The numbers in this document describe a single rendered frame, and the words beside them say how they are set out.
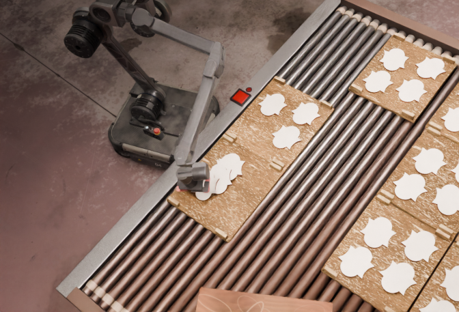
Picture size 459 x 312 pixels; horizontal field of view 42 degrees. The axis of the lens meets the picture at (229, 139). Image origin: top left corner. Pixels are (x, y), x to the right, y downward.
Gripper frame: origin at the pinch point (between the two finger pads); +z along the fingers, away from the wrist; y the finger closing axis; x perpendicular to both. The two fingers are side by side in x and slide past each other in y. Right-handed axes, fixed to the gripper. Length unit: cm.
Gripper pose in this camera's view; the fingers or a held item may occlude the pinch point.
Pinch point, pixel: (197, 189)
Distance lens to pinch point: 252.5
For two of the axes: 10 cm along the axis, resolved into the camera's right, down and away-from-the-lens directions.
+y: -9.5, -0.1, 3.0
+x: -1.3, 9.2, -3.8
